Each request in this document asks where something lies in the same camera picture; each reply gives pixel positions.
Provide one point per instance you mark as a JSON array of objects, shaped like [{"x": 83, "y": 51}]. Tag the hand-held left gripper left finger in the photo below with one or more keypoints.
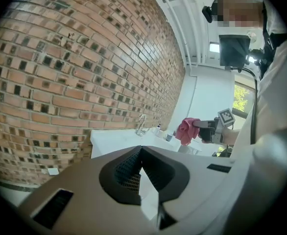
[{"x": 119, "y": 180}]

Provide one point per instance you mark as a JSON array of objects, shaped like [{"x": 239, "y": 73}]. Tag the black head camera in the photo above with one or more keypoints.
[{"x": 208, "y": 13}]

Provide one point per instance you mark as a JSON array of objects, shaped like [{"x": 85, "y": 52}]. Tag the white wall plate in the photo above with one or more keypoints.
[{"x": 53, "y": 171}]

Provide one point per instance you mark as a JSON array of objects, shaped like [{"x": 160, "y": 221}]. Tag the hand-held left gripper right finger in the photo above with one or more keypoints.
[{"x": 168, "y": 177}]

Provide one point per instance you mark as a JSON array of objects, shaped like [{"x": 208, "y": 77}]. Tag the black chest harness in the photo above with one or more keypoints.
[{"x": 270, "y": 45}]

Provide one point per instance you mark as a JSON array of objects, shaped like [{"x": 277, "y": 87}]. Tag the ceiling light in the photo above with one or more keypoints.
[{"x": 214, "y": 47}]

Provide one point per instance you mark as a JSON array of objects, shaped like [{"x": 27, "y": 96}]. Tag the white soap bottle blue pump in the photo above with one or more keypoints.
[{"x": 158, "y": 130}]

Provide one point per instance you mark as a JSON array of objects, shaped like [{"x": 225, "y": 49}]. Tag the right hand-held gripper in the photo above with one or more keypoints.
[{"x": 218, "y": 133}]

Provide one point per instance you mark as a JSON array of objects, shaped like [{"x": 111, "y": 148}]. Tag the chrome faucet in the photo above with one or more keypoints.
[{"x": 140, "y": 128}]

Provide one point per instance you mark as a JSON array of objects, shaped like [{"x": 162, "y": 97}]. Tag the person's right forearm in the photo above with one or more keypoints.
[{"x": 231, "y": 136}]

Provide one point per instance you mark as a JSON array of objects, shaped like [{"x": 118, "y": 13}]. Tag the person's white shirt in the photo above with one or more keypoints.
[{"x": 275, "y": 94}]

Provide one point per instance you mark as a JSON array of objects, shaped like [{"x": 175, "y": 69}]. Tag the black chest monitor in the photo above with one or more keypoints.
[{"x": 234, "y": 50}]

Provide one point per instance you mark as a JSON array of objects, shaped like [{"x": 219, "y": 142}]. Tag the window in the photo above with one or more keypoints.
[{"x": 242, "y": 98}]

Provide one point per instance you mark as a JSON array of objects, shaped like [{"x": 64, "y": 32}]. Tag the pink cloth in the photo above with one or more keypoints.
[{"x": 186, "y": 131}]

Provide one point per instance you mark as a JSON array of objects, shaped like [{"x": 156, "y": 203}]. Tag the small jar on sink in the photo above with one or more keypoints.
[{"x": 169, "y": 137}]

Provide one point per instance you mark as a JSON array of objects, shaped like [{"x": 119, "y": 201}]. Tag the white sink basin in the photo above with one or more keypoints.
[{"x": 121, "y": 141}]

